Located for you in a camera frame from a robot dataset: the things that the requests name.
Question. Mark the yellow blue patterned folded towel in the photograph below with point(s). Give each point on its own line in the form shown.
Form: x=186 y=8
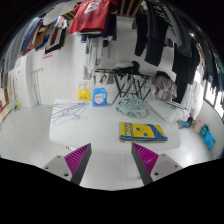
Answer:
x=135 y=132

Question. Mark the blue bag on floor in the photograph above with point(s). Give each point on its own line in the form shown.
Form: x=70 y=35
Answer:
x=209 y=141

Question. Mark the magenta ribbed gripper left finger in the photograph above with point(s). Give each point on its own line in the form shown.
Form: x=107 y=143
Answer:
x=77 y=162

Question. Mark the grey hanging garment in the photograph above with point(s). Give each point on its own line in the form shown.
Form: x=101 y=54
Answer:
x=163 y=88

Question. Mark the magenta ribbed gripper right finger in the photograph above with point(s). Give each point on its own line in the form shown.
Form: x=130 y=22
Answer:
x=145 y=160

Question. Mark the red sports jersey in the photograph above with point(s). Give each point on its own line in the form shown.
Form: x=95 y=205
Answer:
x=91 y=15

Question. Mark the black ironing board stand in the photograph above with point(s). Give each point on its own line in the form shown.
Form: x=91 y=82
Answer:
x=127 y=84

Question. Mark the white folded cloth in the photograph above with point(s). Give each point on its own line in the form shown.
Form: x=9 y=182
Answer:
x=167 y=112

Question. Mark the pile of wire hangers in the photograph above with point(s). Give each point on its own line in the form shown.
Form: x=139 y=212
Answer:
x=64 y=112

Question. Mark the black hanging trousers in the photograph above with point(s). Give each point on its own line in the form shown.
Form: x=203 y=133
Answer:
x=157 y=29

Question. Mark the blue detergent bottle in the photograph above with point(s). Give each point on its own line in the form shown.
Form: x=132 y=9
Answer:
x=99 y=97

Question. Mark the yellow detergent pouch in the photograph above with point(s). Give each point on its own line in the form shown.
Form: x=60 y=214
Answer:
x=83 y=94

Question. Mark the pink bucket on floor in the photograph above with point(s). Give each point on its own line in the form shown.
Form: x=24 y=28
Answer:
x=197 y=126

